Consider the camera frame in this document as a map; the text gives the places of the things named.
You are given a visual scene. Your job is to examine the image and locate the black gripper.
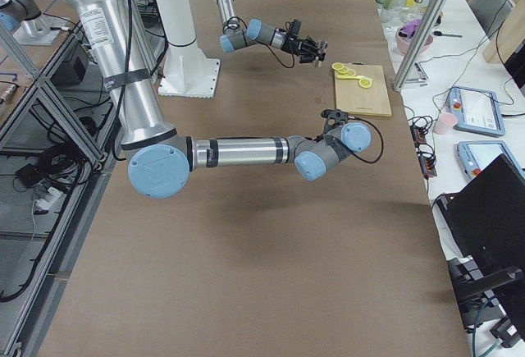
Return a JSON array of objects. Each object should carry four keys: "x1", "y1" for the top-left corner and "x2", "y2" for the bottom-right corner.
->
[
  {"x1": 321, "y1": 109, "x2": 349, "y2": 135},
  {"x1": 281, "y1": 30, "x2": 327, "y2": 64}
]

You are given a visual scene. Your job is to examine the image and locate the steel double jigger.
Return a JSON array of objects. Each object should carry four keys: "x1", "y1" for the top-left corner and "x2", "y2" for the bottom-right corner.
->
[{"x1": 313, "y1": 40, "x2": 328, "y2": 67}]

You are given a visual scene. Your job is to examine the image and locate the pink plastic cup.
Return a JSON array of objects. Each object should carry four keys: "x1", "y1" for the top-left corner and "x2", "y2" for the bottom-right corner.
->
[{"x1": 433, "y1": 112, "x2": 458, "y2": 135}]

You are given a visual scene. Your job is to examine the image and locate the wooden cutting board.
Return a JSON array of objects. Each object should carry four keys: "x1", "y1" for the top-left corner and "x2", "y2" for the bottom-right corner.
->
[{"x1": 334, "y1": 62, "x2": 392, "y2": 117}]

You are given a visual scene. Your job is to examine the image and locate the yellow plastic knife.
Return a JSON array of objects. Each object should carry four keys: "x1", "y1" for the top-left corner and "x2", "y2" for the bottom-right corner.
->
[{"x1": 336, "y1": 74, "x2": 367, "y2": 80}]

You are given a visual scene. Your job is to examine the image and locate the lemon slice near knife blade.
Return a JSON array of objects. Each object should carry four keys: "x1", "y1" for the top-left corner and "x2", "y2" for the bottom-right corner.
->
[{"x1": 358, "y1": 78, "x2": 372, "y2": 89}]

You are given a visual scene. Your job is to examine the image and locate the pink bowl with purple item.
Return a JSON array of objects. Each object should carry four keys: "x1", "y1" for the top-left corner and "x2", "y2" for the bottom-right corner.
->
[{"x1": 395, "y1": 19, "x2": 422, "y2": 55}]

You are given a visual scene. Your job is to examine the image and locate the black power strip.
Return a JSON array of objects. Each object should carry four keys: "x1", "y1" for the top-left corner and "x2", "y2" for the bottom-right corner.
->
[{"x1": 410, "y1": 125, "x2": 437, "y2": 180}]

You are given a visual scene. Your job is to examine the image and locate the teach pendant far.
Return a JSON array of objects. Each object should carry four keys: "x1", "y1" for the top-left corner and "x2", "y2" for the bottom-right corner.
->
[{"x1": 447, "y1": 86, "x2": 506, "y2": 137}]

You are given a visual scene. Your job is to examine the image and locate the teach pendant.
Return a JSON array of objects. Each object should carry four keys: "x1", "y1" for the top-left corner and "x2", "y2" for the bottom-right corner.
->
[
  {"x1": 456, "y1": 140, "x2": 518, "y2": 180},
  {"x1": 447, "y1": 86, "x2": 506, "y2": 137}
]

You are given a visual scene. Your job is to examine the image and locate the teach pendant near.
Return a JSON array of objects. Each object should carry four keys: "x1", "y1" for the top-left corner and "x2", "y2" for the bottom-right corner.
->
[{"x1": 456, "y1": 140, "x2": 518, "y2": 180}]

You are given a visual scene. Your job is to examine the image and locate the black laptop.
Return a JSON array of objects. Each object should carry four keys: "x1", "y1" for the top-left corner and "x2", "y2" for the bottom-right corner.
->
[{"x1": 434, "y1": 153, "x2": 525, "y2": 284}]

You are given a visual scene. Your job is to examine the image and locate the grey office chair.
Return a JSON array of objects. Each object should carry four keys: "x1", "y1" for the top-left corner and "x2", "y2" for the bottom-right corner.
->
[{"x1": 468, "y1": 0, "x2": 515, "y2": 39}]

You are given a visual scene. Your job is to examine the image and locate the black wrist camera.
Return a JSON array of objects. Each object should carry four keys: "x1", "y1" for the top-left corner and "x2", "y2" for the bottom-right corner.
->
[{"x1": 288, "y1": 19, "x2": 302, "y2": 37}]

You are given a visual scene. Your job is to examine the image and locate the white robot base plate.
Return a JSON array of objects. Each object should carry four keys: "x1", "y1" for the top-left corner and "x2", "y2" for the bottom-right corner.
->
[{"x1": 158, "y1": 44, "x2": 221, "y2": 98}]

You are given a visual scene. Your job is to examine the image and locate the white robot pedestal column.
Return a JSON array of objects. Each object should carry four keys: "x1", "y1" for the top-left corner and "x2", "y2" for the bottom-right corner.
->
[{"x1": 156, "y1": 0, "x2": 196, "y2": 48}]

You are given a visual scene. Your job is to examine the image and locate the aluminium frame post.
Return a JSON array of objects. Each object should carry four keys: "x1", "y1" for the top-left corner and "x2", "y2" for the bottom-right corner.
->
[{"x1": 392, "y1": 0, "x2": 447, "y2": 92}]

